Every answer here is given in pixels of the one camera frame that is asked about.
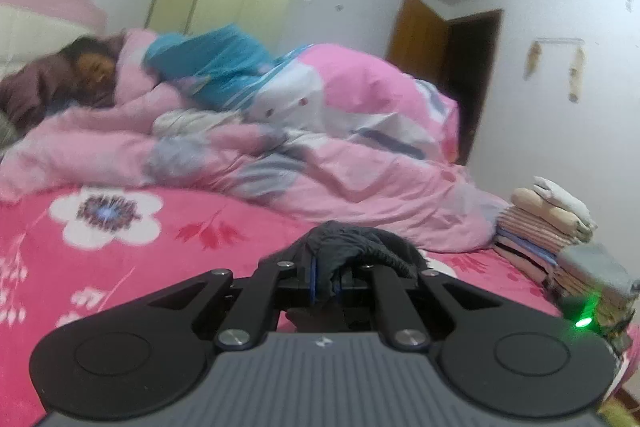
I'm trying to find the dark grey trousers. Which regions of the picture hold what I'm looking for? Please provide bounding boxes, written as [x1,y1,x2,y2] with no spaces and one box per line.
[259,221,425,308]

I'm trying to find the tan folded cloth stack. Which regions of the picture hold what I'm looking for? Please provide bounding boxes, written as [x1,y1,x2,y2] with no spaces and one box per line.
[544,269,638,334]

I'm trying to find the grey folded cloth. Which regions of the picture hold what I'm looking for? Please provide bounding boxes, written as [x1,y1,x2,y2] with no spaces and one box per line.
[553,242,639,303]

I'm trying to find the blue folded cloth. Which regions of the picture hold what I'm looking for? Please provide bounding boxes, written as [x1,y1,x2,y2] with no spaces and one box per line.
[495,230,558,271]

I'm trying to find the cream white folded cloth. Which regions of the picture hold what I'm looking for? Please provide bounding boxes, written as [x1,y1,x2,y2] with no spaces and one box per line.
[534,176,598,231]

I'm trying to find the beige folded cloth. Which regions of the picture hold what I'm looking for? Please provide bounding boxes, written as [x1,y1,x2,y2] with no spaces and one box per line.
[511,187,593,243]

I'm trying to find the pink patterned duvet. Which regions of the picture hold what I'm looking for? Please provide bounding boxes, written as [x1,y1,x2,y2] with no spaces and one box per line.
[1,44,506,254]

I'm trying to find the pink floral fleece blanket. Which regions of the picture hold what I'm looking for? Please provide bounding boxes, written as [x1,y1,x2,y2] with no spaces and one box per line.
[0,185,566,427]

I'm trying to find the teal blue pillow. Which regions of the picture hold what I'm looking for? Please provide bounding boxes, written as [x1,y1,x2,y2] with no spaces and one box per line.
[143,24,277,112]

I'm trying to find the brown wooden door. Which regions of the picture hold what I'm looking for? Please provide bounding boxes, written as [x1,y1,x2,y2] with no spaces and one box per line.
[386,0,503,165]

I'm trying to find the sleeping person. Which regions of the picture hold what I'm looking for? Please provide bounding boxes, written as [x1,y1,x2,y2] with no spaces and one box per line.
[1,34,125,147]

